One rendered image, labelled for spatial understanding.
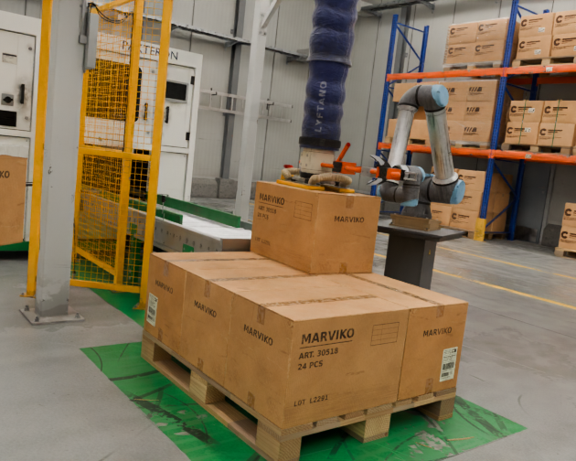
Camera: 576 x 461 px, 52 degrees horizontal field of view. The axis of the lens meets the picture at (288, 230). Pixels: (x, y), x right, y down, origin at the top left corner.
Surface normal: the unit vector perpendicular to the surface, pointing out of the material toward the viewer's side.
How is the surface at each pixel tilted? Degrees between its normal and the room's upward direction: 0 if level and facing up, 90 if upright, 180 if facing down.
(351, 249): 90
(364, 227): 90
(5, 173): 90
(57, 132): 90
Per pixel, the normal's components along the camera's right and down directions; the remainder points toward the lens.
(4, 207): 0.96, 0.14
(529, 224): -0.78, -0.01
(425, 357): 0.60, 0.16
